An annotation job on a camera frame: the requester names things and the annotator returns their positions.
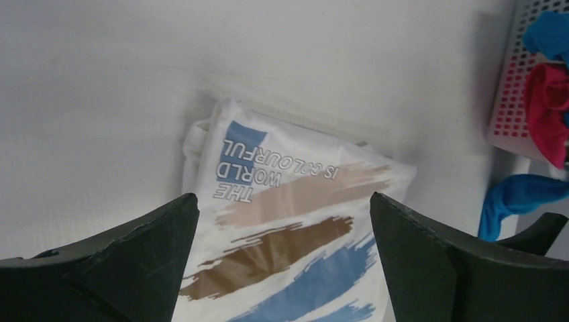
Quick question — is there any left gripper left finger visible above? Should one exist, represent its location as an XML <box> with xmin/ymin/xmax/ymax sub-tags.
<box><xmin>1</xmin><ymin>193</ymin><xmax>199</xmax><ymax>321</ymax></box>

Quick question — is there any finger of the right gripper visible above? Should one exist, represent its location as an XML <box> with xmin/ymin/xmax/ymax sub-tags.
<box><xmin>495</xmin><ymin>213</ymin><xmax>568</xmax><ymax>256</ymax></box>

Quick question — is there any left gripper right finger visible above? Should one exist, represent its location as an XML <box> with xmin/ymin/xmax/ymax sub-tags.
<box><xmin>370</xmin><ymin>193</ymin><xmax>568</xmax><ymax>321</ymax></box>

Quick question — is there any white t shirt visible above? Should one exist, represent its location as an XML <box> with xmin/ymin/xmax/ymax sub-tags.
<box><xmin>172</xmin><ymin>100</ymin><xmax>416</xmax><ymax>321</ymax></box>

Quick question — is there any white plastic laundry basket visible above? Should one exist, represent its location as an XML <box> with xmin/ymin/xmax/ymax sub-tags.
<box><xmin>486</xmin><ymin>0</ymin><xmax>568</xmax><ymax>164</ymax></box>

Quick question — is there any pink t shirt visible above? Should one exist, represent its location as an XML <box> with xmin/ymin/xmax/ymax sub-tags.
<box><xmin>523</xmin><ymin>63</ymin><xmax>568</xmax><ymax>169</ymax></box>

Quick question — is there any blue t shirt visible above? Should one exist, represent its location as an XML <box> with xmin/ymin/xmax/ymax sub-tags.
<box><xmin>478</xmin><ymin>11</ymin><xmax>568</xmax><ymax>242</ymax></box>

